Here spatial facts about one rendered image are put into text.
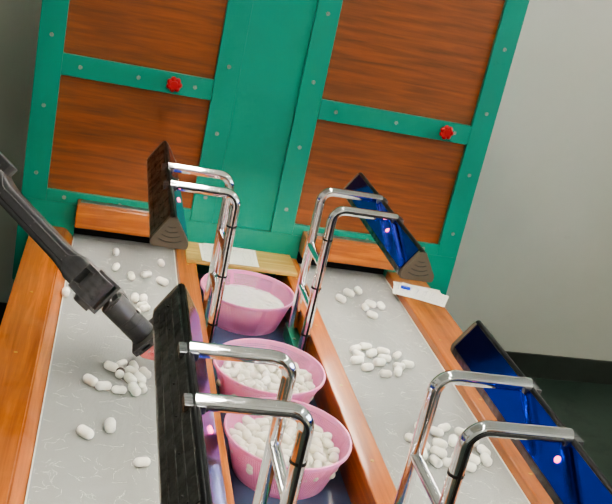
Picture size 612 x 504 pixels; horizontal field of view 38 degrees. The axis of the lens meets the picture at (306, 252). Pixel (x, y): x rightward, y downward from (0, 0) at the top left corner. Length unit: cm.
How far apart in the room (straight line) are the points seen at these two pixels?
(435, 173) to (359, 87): 37
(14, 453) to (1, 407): 15
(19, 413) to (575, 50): 279
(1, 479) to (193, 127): 135
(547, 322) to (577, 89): 108
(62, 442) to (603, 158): 290
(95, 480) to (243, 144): 130
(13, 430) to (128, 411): 26
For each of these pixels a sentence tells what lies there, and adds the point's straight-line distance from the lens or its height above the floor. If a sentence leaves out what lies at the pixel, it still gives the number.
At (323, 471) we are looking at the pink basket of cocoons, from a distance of 180.
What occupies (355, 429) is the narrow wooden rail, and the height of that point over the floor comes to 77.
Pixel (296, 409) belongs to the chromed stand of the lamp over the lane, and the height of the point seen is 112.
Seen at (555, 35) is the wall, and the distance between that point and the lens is 386.
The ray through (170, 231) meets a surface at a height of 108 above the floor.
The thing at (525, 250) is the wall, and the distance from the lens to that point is 408.
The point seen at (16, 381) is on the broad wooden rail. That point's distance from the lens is 191.
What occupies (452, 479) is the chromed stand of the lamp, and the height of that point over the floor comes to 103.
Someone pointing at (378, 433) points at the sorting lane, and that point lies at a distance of 201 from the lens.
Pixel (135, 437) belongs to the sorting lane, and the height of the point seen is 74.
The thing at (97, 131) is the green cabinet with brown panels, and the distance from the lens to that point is 266.
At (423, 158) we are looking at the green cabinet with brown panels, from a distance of 281.
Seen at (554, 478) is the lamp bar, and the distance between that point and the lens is 138.
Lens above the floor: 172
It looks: 19 degrees down
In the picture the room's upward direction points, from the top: 13 degrees clockwise
